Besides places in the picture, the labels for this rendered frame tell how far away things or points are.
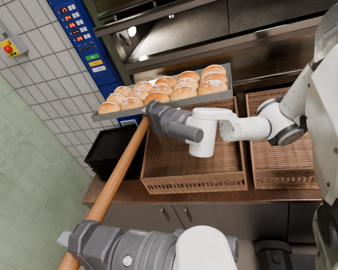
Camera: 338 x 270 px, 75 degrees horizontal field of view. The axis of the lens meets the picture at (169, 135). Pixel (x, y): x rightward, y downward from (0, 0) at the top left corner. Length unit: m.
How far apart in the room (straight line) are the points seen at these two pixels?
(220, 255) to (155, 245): 0.09
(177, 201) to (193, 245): 0.97
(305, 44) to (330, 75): 0.91
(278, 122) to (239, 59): 0.67
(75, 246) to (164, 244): 0.13
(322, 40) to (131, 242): 0.54
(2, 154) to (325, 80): 1.77
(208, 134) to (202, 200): 0.72
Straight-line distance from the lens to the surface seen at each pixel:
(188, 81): 0.85
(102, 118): 0.91
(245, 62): 1.31
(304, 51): 1.34
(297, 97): 0.66
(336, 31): 0.57
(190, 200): 1.24
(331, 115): 0.39
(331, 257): 0.80
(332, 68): 0.45
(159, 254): 0.32
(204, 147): 0.56
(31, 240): 2.01
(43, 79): 1.74
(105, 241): 0.37
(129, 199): 1.40
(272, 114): 0.71
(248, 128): 0.63
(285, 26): 1.26
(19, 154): 1.90
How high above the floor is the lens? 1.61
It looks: 38 degrees down
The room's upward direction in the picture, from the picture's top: 23 degrees counter-clockwise
